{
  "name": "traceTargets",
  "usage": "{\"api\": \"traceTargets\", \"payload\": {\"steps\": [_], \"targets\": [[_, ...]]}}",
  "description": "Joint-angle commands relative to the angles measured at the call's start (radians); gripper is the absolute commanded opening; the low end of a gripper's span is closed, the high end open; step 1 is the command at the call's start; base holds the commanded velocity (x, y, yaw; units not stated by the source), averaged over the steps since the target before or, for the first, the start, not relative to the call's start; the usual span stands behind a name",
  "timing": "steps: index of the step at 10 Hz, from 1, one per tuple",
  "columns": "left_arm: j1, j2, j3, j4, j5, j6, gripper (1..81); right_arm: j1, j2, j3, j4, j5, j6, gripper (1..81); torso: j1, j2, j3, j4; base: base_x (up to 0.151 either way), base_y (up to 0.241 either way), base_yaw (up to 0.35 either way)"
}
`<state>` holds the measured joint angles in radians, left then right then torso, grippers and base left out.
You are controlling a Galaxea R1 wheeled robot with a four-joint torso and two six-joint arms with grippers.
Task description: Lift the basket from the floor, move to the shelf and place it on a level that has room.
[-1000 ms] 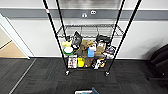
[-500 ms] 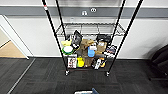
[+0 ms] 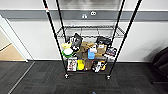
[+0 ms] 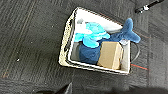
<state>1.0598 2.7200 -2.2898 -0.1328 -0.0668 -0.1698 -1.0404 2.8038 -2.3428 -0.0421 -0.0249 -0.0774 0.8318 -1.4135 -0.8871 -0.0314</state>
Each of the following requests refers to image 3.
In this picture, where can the small blue box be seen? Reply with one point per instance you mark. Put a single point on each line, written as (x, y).
(91, 54)

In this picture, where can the black printed bag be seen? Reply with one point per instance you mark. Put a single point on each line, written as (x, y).
(76, 40)

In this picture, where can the green and white bowl toy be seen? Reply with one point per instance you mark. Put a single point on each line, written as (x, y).
(68, 52)

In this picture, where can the brown paper bag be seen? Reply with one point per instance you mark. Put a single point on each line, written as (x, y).
(88, 64)

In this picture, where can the small brown cardboard box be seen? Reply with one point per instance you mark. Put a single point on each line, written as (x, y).
(101, 50)

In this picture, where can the yellow container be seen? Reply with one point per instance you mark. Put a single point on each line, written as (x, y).
(81, 65)

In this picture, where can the wide black bag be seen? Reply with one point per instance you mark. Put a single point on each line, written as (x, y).
(103, 40)

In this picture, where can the red and white printed box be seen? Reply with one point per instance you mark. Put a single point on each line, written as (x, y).
(71, 64)

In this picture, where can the white and black toy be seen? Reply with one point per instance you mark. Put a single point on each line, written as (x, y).
(96, 66)

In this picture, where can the orange toy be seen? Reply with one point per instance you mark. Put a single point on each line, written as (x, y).
(103, 66)

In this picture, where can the black office chair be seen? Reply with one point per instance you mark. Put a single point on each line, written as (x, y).
(161, 65)

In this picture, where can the white wall socket pair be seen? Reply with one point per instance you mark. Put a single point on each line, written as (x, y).
(89, 14)

